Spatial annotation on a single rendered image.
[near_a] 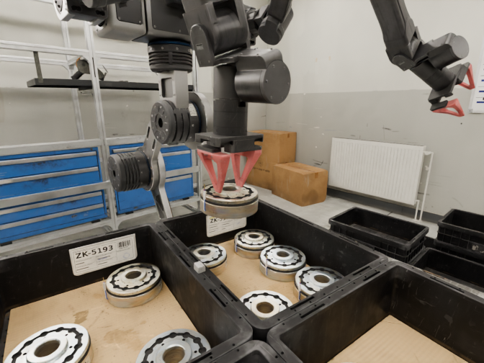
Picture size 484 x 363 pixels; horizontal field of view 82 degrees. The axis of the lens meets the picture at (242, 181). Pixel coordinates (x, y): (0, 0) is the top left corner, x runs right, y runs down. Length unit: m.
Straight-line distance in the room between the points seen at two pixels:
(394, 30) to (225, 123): 0.54
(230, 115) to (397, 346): 0.44
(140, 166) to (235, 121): 0.96
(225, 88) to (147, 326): 0.41
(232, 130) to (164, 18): 0.55
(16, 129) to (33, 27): 0.87
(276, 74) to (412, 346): 0.46
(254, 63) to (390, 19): 0.50
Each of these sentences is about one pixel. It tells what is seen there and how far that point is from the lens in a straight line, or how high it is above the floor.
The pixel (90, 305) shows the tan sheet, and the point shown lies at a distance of 0.64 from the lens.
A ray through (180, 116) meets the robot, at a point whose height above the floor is 1.15.
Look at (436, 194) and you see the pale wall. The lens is 3.47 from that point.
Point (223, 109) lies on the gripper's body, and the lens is 0.45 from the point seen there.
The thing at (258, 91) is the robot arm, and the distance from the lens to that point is 0.40.
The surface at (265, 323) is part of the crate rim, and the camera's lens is 0.39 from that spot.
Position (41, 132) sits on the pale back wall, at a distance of 3.14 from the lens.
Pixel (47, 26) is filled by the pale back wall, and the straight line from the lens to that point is 3.22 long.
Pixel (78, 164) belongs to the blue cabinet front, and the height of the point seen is 0.77.
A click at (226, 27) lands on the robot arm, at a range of 0.44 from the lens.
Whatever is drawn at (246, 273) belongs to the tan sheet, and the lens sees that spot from 0.66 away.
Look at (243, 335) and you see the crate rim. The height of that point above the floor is 0.93.
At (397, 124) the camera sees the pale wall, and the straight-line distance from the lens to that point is 3.48.
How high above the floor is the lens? 1.19
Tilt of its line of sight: 16 degrees down
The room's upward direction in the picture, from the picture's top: straight up
